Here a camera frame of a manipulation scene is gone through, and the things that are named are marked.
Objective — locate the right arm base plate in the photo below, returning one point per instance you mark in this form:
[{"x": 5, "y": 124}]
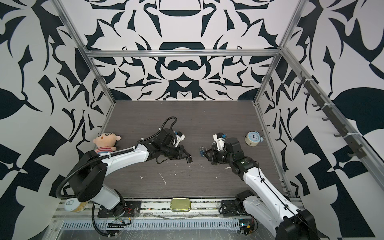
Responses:
[{"x": 231, "y": 208}]

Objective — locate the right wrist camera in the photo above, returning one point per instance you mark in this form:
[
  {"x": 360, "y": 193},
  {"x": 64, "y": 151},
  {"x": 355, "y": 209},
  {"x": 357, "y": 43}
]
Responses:
[{"x": 219, "y": 139}]

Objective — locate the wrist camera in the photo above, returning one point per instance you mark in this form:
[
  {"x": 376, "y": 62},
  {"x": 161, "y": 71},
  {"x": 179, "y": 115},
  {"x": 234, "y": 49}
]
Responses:
[
  {"x": 219, "y": 139},
  {"x": 179, "y": 137}
]

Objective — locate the blue padlock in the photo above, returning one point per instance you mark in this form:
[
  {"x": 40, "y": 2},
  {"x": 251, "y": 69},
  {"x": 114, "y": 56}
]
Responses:
[{"x": 202, "y": 151}]

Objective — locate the white slotted cable duct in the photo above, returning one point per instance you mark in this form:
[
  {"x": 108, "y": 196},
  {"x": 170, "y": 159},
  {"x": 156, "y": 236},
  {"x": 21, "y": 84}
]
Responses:
[{"x": 187, "y": 224}]

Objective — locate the white cup with print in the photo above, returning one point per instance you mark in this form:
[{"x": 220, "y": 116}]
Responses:
[{"x": 74, "y": 205}]

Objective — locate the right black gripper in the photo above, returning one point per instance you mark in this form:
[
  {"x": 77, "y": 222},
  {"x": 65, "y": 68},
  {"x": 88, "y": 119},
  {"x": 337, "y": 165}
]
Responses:
[{"x": 210, "y": 157}]

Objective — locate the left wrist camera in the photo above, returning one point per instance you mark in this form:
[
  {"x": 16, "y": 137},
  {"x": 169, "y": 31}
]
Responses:
[{"x": 179, "y": 137}]

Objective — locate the small electronics board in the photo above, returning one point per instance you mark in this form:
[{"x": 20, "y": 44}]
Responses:
[{"x": 247, "y": 226}]

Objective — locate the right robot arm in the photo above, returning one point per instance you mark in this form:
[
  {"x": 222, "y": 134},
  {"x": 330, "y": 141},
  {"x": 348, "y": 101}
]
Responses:
[{"x": 283, "y": 219}]

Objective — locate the cream blue alarm clock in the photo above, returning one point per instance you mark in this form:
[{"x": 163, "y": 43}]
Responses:
[{"x": 252, "y": 139}]

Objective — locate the plush doll striped shirt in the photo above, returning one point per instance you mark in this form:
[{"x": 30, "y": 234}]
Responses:
[{"x": 105, "y": 143}]

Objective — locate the gold metal tin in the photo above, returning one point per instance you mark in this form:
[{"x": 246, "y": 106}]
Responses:
[{"x": 180, "y": 205}]

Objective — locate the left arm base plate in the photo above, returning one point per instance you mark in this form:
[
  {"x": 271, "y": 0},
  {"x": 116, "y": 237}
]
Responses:
[{"x": 127, "y": 210}]

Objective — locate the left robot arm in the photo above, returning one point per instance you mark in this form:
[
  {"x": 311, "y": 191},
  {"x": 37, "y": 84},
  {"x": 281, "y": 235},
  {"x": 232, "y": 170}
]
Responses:
[{"x": 85, "y": 182}]

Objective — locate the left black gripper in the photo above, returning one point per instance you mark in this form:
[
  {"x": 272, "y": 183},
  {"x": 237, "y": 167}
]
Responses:
[{"x": 180, "y": 149}]

